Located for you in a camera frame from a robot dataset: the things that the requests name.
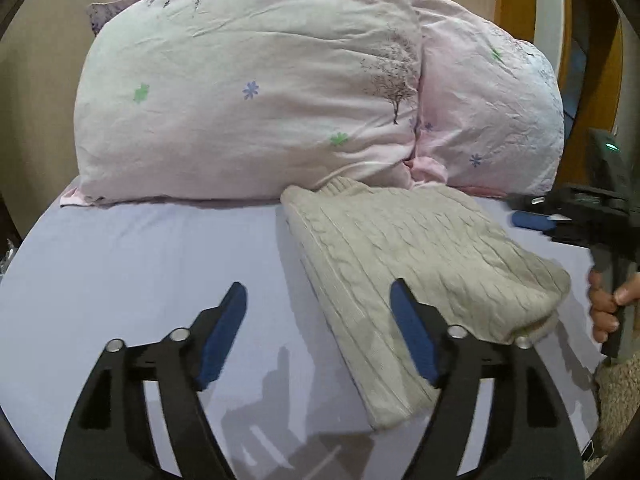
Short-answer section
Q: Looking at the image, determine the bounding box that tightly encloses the beige cable-knit sweater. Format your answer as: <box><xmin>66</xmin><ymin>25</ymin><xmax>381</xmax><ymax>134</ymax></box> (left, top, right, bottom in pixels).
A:
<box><xmin>281</xmin><ymin>178</ymin><xmax>570</xmax><ymax>430</ymax></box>

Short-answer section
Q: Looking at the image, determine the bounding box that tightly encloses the right hand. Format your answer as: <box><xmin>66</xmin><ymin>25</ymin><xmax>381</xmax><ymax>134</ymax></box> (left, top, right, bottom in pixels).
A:
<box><xmin>588</xmin><ymin>268</ymin><xmax>640</xmax><ymax>344</ymax></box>

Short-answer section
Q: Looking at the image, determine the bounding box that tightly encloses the pink floral pillow right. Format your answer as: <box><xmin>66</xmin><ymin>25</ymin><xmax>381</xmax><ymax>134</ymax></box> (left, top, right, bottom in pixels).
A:
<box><xmin>407</xmin><ymin>0</ymin><xmax>564</xmax><ymax>197</ymax></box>

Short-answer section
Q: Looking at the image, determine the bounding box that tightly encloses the pink floral pillow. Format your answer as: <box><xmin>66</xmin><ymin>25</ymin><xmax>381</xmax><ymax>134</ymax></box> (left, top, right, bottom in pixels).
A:
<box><xmin>407</xmin><ymin>0</ymin><xmax>564</xmax><ymax>197</ymax></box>
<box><xmin>62</xmin><ymin>0</ymin><xmax>421</xmax><ymax>206</ymax></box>

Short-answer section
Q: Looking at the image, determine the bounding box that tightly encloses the pink floral pillow left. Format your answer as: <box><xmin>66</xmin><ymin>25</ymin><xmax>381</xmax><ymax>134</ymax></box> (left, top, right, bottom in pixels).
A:
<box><xmin>62</xmin><ymin>0</ymin><xmax>421</xmax><ymax>206</ymax></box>

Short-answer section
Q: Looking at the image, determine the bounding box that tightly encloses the wooden door frame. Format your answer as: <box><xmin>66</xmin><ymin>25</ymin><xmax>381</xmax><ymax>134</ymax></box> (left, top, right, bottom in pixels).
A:
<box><xmin>494</xmin><ymin>0</ymin><xmax>634</xmax><ymax>139</ymax></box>

